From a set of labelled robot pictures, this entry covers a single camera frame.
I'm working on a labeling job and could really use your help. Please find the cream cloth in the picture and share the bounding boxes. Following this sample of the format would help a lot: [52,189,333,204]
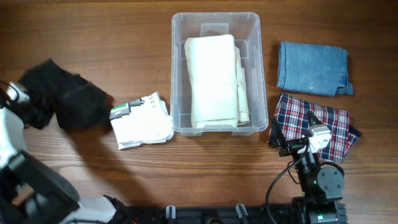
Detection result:
[184,34,250,128]

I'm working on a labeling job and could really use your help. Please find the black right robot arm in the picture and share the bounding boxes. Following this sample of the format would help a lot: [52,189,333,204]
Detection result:
[265,111,348,223]

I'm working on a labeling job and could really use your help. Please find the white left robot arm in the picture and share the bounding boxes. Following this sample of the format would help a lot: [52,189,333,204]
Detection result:
[1,82,128,224]

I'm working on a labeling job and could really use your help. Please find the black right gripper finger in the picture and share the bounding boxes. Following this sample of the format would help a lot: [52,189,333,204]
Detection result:
[307,111,320,126]
[268,117,286,148]

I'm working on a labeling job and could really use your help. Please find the black garment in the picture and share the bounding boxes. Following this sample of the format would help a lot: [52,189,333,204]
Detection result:
[19,60,109,130]

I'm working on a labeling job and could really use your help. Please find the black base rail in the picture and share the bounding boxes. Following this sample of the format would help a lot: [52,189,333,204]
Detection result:
[129,203,348,224]

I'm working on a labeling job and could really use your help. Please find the red blue plaid shirt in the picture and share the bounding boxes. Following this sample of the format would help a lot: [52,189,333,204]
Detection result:
[274,93,361,163]

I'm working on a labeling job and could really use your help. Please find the white printed folded shirt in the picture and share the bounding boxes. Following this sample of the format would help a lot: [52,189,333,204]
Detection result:
[109,91,174,150]

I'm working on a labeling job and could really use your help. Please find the blue folded jeans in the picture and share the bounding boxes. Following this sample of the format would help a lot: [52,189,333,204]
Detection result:
[277,41,354,96]

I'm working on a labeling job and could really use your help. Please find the clear plastic storage bin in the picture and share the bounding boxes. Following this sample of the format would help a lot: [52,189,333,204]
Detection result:
[170,12,269,136]

